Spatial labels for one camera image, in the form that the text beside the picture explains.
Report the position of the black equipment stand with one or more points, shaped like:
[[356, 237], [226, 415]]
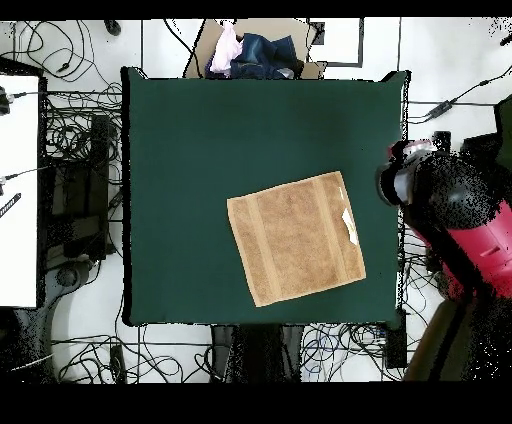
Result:
[[76, 208]]

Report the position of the small black oval object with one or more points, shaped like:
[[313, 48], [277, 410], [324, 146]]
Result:
[[112, 27]]

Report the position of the tan terry towel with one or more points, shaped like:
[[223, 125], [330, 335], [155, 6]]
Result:
[[296, 240]]

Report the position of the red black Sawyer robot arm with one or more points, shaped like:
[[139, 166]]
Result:
[[460, 208]]

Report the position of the black panel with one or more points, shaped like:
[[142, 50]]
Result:
[[480, 146]]

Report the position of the black power strip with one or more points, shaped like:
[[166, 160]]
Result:
[[118, 362]]

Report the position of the blue denim jeans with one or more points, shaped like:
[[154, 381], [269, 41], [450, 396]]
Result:
[[264, 56]]

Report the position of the dark green table cloth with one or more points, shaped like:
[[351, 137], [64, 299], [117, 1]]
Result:
[[192, 160]]

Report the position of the white pink garment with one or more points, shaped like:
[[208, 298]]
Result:
[[226, 48]]

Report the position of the black printed strip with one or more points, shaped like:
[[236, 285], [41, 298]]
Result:
[[8, 204]]

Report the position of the brown cardboard box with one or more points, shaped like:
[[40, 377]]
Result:
[[272, 27]]

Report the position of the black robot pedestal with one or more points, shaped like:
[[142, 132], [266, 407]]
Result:
[[256, 352]]

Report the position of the black rectangular box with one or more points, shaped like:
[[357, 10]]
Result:
[[396, 344]]

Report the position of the black upright bar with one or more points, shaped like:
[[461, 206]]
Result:
[[442, 138]]

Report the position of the white side table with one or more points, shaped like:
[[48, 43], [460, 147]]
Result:
[[18, 180]]

